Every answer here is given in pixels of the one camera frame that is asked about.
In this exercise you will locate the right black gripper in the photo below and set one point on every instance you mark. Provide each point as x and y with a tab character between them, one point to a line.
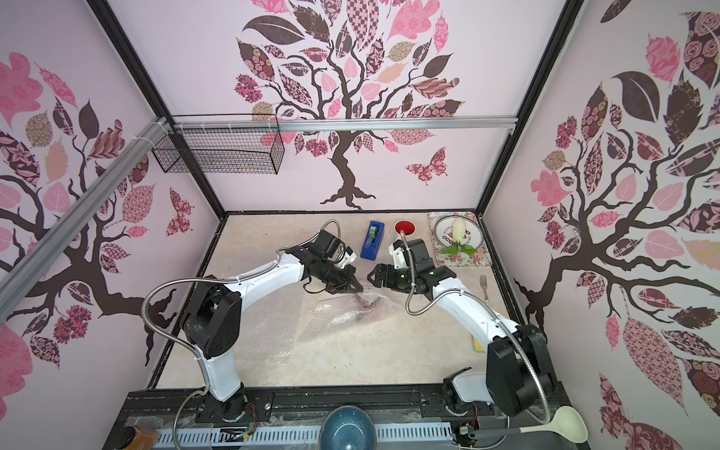
396	276

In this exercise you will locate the white mug red interior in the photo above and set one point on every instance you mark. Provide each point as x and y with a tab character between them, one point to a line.
405	228

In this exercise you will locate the rear aluminium frame bar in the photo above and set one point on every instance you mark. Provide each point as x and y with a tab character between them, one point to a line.
302	125

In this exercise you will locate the left metal flex conduit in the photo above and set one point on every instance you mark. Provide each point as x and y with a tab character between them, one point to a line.
331	226

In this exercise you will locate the brown jar black lid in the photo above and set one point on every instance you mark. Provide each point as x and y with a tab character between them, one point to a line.
135	438

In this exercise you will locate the white green toy vegetable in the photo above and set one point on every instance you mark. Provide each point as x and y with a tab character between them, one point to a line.
458	235

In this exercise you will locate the blue ceramic bowl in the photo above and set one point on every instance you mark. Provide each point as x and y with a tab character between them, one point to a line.
348	428

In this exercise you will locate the white slotted cable duct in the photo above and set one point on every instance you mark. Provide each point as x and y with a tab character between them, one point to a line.
309	436

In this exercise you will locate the left aluminium frame bar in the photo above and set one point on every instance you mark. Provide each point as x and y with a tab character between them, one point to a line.
16	286

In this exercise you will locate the floral placemat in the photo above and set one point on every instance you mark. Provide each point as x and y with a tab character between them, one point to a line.
481	259

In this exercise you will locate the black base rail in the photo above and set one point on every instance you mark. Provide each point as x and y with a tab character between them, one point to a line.
167	411

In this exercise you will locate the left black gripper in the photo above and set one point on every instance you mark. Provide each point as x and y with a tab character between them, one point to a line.
345	286

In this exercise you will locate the white decorated plate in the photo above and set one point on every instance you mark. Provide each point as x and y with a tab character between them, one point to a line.
442	231

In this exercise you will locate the cream ladle grey handle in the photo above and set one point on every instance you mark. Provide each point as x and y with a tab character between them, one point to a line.
566	422

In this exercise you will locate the metal fork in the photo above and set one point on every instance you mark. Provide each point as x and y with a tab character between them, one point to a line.
483	281

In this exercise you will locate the aluminium frame bar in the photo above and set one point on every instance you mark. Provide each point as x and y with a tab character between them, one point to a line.
302	125
16	286

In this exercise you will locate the blue tape dispenser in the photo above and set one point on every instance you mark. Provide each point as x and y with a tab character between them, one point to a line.
373	240

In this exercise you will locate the yellow sponge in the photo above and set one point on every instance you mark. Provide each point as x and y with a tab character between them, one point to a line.
478	347

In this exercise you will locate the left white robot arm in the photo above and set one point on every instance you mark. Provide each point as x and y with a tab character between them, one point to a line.
213	317

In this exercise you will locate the black wire basket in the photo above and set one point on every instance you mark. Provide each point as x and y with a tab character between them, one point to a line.
222	144

